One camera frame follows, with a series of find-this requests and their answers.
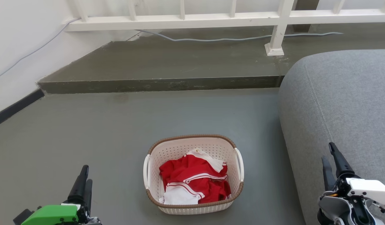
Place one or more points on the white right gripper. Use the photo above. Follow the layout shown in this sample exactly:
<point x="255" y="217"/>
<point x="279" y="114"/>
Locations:
<point x="369" y="189"/>

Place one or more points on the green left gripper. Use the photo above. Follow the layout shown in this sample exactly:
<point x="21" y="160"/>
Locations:
<point x="53" y="215"/>

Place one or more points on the cream perforated laundry basket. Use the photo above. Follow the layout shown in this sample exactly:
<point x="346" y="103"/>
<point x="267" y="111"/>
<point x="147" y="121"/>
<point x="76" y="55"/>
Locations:
<point x="155" y="187"/>

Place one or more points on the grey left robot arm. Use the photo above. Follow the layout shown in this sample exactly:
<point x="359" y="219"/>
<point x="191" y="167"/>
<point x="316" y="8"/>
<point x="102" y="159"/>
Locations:
<point x="94" y="222"/>

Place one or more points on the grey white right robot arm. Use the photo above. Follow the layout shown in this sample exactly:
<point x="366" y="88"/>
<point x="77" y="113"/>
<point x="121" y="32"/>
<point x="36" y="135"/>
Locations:
<point x="336" y="207"/>

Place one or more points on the grey fabric sofa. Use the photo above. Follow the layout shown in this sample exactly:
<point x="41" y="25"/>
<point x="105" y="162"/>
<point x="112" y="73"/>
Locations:
<point x="345" y="109"/>

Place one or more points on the black baseboard strip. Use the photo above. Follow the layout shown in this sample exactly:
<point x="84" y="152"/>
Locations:
<point x="14" y="107"/>

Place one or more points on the red and white garment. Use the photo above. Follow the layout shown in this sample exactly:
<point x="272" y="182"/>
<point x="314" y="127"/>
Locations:
<point x="192" y="175"/>

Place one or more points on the white railing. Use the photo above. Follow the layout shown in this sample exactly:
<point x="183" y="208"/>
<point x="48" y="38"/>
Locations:
<point x="180" y="22"/>

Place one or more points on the dark left wrist camera box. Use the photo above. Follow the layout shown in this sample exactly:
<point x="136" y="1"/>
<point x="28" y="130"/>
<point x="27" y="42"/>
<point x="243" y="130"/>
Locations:
<point x="22" y="217"/>

